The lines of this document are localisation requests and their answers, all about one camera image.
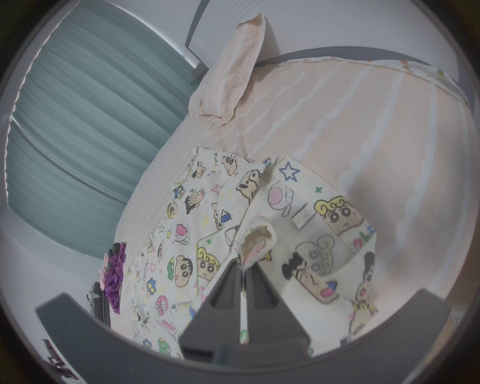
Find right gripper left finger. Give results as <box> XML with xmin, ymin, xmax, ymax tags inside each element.
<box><xmin>179</xmin><ymin>260</ymin><xmax>241</xmax><ymax>356</ymax></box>

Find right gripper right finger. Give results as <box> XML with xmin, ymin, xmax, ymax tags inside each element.
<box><xmin>245</xmin><ymin>266</ymin><xmax>313</xmax><ymax>349</ymax></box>

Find white printed pyjama top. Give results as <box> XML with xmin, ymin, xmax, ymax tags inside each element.
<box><xmin>129</xmin><ymin>146</ymin><xmax>379</xmax><ymax>359</ymax></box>

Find bed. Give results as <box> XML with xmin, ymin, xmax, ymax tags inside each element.
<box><xmin>110</xmin><ymin>0</ymin><xmax>474</xmax><ymax>338</ymax></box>

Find purple satin garment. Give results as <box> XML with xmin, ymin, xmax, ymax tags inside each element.
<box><xmin>104</xmin><ymin>244</ymin><xmax>129</xmax><ymax>315</ymax></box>

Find black chest of drawers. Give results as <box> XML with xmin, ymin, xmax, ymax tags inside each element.
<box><xmin>88</xmin><ymin>283</ymin><xmax>112</xmax><ymax>328</ymax></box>

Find pink garment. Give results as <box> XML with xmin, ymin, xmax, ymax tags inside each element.
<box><xmin>98</xmin><ymin>253</ymin><xmax>113</xmax><ymax>280</ymax></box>

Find blue-green curtain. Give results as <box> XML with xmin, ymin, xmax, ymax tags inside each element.
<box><xmin>4</xmin><ymin>116</ymin><xmax>167</xmax><ymax>259</ymax></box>
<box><xmin>11</xmin><ymin>0</ymin><xmax>205</xmax><ymax>158</ymax></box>

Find pink striped pillow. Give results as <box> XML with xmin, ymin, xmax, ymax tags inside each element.
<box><xmin>187</xmin><ymin>13</ymin><xmax>266</xmax><ymax>125</ymax></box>

